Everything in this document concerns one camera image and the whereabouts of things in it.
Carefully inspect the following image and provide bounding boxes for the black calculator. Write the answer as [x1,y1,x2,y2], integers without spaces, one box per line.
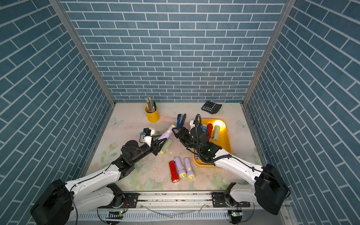
[201,101,222,114]

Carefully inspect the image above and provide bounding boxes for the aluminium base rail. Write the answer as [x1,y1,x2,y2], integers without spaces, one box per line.
[60,191,296,225]

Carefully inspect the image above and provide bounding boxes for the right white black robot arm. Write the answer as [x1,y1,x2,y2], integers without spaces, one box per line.
[172,114,290,215]

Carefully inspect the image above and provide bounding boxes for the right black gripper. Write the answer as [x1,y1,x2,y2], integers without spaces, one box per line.
[173,127,203,154]

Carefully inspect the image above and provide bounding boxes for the yellow plastic storage tray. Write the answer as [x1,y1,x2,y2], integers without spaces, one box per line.
[193,118,232,168]

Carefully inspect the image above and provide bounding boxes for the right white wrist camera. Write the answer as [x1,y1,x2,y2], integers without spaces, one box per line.
[189,120,197,130]

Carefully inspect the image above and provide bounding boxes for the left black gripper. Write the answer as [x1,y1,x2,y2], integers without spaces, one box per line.
[130,135,167,165]

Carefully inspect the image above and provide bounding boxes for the red flashlight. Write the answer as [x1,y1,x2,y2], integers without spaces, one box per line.
[169,161,180,183]
[206,123,213,139]

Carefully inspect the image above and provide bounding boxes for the blue black stapler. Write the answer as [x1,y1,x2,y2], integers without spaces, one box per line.
[176,113,187,128]

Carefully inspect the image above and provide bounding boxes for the pens in cup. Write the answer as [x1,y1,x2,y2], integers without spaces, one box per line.
[145,97,157,113]

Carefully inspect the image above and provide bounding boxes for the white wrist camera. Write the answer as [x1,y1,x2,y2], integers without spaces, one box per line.
[141,127,155,146]
[189,120,197,130]

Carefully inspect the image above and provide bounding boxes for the purple flashlight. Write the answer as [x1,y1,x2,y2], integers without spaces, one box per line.
[184,157,195,180]
[174,157,187,178]
[158,125,175,140]

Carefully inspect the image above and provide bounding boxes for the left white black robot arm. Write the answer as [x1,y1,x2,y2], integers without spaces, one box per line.
[30,138,167,225]

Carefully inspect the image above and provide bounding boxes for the yellow pen cup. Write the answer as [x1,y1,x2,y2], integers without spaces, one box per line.
[145,107,160,123]

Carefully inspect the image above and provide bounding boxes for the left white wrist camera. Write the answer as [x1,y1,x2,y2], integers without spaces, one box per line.
[141,127,155,146]

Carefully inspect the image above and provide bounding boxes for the green flashlight slanted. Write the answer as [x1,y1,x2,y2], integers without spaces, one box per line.
[158,139,173,156]

